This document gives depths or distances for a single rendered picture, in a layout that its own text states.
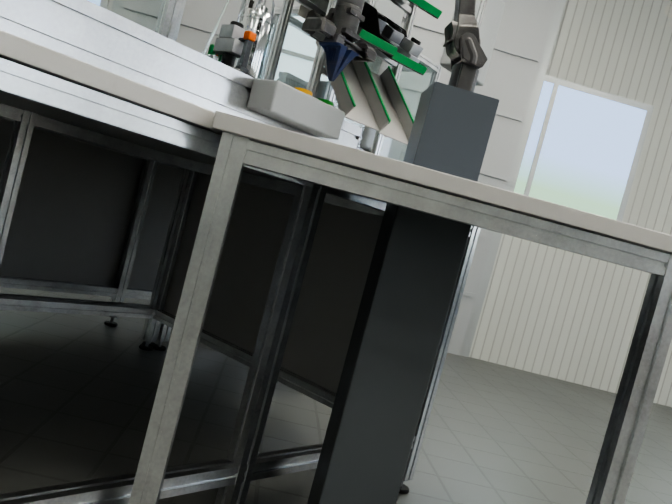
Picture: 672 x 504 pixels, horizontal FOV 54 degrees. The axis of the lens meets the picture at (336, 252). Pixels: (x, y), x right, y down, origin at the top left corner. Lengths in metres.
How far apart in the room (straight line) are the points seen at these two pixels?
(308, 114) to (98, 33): 0.43
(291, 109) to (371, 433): 0.68
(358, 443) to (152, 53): 0.85
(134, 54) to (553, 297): 4.50
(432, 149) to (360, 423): 0.58
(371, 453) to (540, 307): 3.97
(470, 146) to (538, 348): 4.04
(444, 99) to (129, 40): 0.62
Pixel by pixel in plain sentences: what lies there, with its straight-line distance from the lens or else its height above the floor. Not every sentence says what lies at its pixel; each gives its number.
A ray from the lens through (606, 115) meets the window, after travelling 5.48.
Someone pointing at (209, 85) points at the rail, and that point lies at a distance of 1.27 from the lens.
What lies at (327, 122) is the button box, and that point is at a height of 0.92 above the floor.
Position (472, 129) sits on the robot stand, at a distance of 1.41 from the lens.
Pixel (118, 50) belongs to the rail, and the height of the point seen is 0.91.
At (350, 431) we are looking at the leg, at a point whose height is 0.32.
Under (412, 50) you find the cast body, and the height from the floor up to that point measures 1.23.
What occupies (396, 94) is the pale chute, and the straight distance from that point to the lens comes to 1.97.
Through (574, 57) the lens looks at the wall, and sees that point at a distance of 5.46.
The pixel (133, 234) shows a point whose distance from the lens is 3.19.
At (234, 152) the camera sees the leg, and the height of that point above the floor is 0.80.
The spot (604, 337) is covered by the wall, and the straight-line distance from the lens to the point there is 5.55.
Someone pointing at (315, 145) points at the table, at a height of 0.85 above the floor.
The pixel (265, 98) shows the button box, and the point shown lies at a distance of 1.29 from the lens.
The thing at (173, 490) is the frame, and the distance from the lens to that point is 1.39.
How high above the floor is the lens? 0.73
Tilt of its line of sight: 2 degrees down
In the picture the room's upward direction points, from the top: 15 degrees clockwise
